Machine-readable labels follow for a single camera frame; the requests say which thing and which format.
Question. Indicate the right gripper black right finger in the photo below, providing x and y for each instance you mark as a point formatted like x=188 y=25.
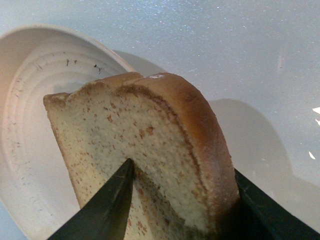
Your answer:
x=261 y=218

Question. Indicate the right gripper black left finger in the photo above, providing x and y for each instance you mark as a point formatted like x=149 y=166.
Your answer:
x=105 y=216

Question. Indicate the slice of bread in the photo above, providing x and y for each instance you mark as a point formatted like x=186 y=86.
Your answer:
x=185 y=186

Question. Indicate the round beige plate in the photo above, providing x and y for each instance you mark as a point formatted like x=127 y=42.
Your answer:
x=37 y=60

